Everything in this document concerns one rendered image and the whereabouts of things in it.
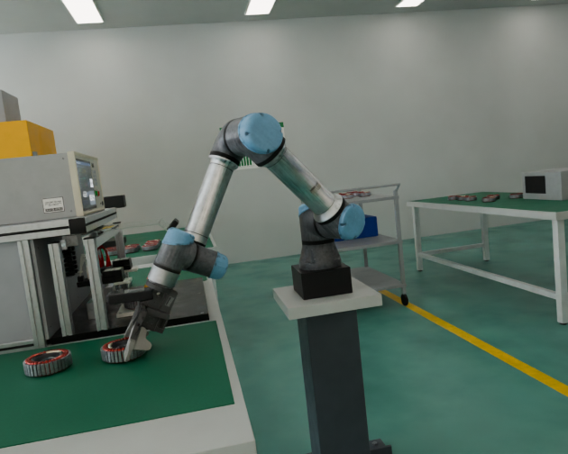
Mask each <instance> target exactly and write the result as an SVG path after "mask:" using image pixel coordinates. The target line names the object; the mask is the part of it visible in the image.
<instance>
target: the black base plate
mask: <svg viewBox="0 0 568 454"><path fill-rule="evenodd" d="M143 287H144V286H133V287H130V289H136V288H143ZM171 289H174V290H177V292H178V295H177V297H176V300H175V302H174V305H173V306H172V308H171V311H170V313H169V319H168V322H167V324H166V326H165V327H169V326H174V325H181V324H186V323H192V322H203V321H208V320H209V314H208V309H207V303H206V294H205V289H204V283H203V278H202V277H196V278H190V279H183V280H177V283H176V285H175V286H174V287H173V288H171ZM90 299H92V293H90V294H89V295H88V296H87V297H86V299H85V300H84V301H83V302H82V303H81V304H80V305H79V307H78V308H77V309H76V310H75V311H74V312H73V314H72V318H73V323H74V330H75V333H74V334H73V335H69V336H68V335H67V336H64V337H62V333H61V327H60V328H59V329H58V330H57V331H56V332H55V333H54V334H53V336H52V337H51V338H50V341H51V345H55V344H61V343H67V342H72V341H82V340H89V339H94V338H100V337H106V336H112V335H117V334H124V333H125V332H126V330H127V327H128V325H129V323H130V320H131V319H132V317H133V316H125V317H120V318H116V314H117V312H118V311H119V309H120V308H119V307H120V304H108V303H107V302H106V307H107V319H108V325H109V328H108V330H101V331H97V328H96V319H90V320H88V315H87V302H88V301H89V300H90Z"/></svg>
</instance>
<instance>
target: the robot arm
mask: <svg viewBox="0 0 568 454"><path fill-rule="evenodd" d="M281 130H282V129H281V126H280V124H279V122H278V121H277V120H276V119H275V118H274V117H273V116H271V115H269V114H267V113H250V114H247V115H245V116H243V117H240V118H236V119H232V120H231V121H229V122H228V123H226V124H225V125H224V126H223V128H222V129H221V130H220V132H219V133H218V135H217V137H216V139H215V142H214V145H213V147H212V149H211V151H210V154H209V160H210V164H209V166H208V169H207V172H206V175H205V177H204V180H203V183H202V185H201V187H200V190H199V192H198V195H197V199H196V202H195V203H194V206H193V209H192V211H191V214H190V216H189V218H188V223H187V225H186V228H185V230H184V231H182V230H180V229H177V228H174V227H171V228H169V229H168V231H167V232H166V234H165V237H164V239H163V240H162V244H161V245H160V249H159V251H158V254H157V256H156V258H155V260H154V262H153V264H152V267H151V271H150V273H149V275H148V279H147V281H146V283H145V285H146V286H148V287H144V288H136V289H128V290H121V291H118V290H114V291H112V292H108V293H107V303H108V304H121V303H129V302H136V301H139V303H138V304H137V306H136V308H135V310H134V313H133V317H132V319H131V320H130V323H129V325H128V327H127V330H126V332H125V335H124V338H125V337H127V338H128V337H129V340H128V342H127V344H126V347H125V350H124V360H125V362H127V361H128V359H129V358H130V355H131V353H132V350H150V349H151V343H150V342H149V341H148V340H147V339H146V337H147V336H148V335H149V332H148V331H147V330H146V329H145V328H147V329H148V330H150V331H156V332H159V333H163V331H164V329H165V326H166V324H167V322H168V319H169V313H170V311H171V308H172V306H173V305H174V302H175V300H176V297H177V295H178V292H177V290H174V289H171V288H173V287H174V286H175V285H176V283H177V280H178V278H179V274H180V272H181V270H184V271H189V272H192V273H196V274H199V275H202V276H205V277H208V278H213V279H220V278H222V277H223V276H224V274H225V272H226V270H227V268H228V258H227V257H226V255H224V254H221V253H219V251H214V250H211V249H208V248H206V242H207V240H208V237H209V234H210V232H211V230H212V227H213V225H214V222H215V218H216V216H217V213H218V210H219V208H220V205H221V203H222V201H223V198H224V194H225V191H226V188H227V186H228V184H229V181H230V178H231V176H232V174H233V171H234V170H236V169H238V167H239V164H240V162H241V160H242V159H243V158H244V157H248V158H249V159H250V160H251V161H252V162H254V163H255V164H256V165H257V166H258V167H260V168H262V167H266V168H267V169H268V170H269V171H270V172H271V173H272V174H273V175H274V176H275V177H277V178H278V179H279V180H280V181H281V182H282V183H283V184H284V185H285V186H286V187H287V188H288V189H289V190H290V191H291V192H292V193H293V194H294V195H296V196H297V197H298V198H299V199H300V200H301V201H302V202H303V203H304V204H302V205H301V206H300V207H299V208H298V217H299V223H300V232H301V240H302V250H301V254H300V258H299V268H300V269H303V270H323V269H329V268H336V267H339V266H341V265H342V259H341V256H340V254H339V252H338V249H337V248H336V246H335V243H334V239H341V240H345V241H347V240H353V239H356V238H357V237H358V236H359V235H360V234H361V233H362V230H363V228H364V224H365V221H364V220H365V215H364V211H363V209H362V208H361V207H360V206H359V205H357V204H349V203H348V202H347V201H346V200H345V199H344V198H343V197H342V196H341V195H339V194H332V193H331V192H330V191H329V190H328V189H327V188H326V187H325V186H324V185H323V184H322V183H321V182H320V181H319V180H318V179H317V178H316V177H315V176H314V174H313V173H312V172H311V171H310V170H309V169H308V168H307V167H306V166H305V165H304V164H303V163H302V162H301V161H300V160H299V159H298V158H297V157H296V156H295V155H294V154H293V153H292V152H291V151H290V150H289V149H288V148H287V147H286V139H285V138H284V137H283V132H281ZM158 292H160V294H159V295H156V294H157V293H158ZM166 320H167V321H166ZM137 336H138V337H137Z"/></svg>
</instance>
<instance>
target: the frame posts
mask: <svg viewBox="0 0 568 454"><path fill-rule="evenodd" d="M96 236H98V234H97V232H93V233H90V234H89V237H87V238H84V239H83V240H84V246H85V252H86V258H87V269H88V275H89V281H90V287H91V293H92V299H93V306H94V311H95V317H96V328H97V331H101V330H108V328H109V325H108V319H107V312H106V307H105V295H104V289H103V285H104V284H103V283H102V277H101V276H102V274H101V271H100V265H99V258H98V255H99V257H100V258H101V252H100V250H98V252H97V246H96ZM47 244H48V249H49V254H50V265H51V271H52V276H53V282H54V288H55V294H56V299H57V305H58V311H59V317H60V327H61V333H62V337H64V336H67V335H68V336H69V335H73V334H74V333H75V330H74V323H73V318H72V312H71V306H70V300H69V290H68V284H67V278H66V272H65V267H64V260H63V255H62V250H61V247H60V241H51V242H49V243H47ZM115 244H116V249H117V256H118V258H119V259H121V258H126V254H125V247H124V236H123V229H122V230H119V232H118V233H117V234H116V235H115Z"/></svg>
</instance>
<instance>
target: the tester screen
mask: <svg viewBox="0 0 568 454"><path fill-rule="evenodd" d="M76 163H77V170H78V181H79V186H80V193H81V199H82V201H84V200H89V203H90V199H89V192H88V191H94V188H93V187H88V186H87V178H89V179H92V174H91V167H90V164H88V163H85V162H80V161H76ZM83 191H87V198H84V196H83Z"/></svg>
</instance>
